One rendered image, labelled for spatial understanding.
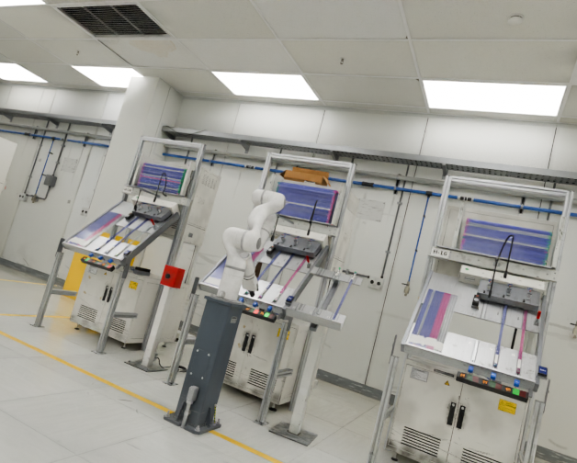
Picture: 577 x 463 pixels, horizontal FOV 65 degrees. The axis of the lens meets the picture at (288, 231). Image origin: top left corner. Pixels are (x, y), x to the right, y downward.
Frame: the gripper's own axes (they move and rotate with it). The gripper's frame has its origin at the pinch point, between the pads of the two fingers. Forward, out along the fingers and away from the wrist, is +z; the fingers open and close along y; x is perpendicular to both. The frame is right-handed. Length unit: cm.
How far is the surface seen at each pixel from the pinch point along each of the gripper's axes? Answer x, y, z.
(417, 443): -22, 112, 72
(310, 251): 57, 17, 4
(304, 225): 82, 4, 0
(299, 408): -36, 42, 52
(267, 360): -4, 4, 60
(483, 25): 190, 109, -118
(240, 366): -10, -17, 67
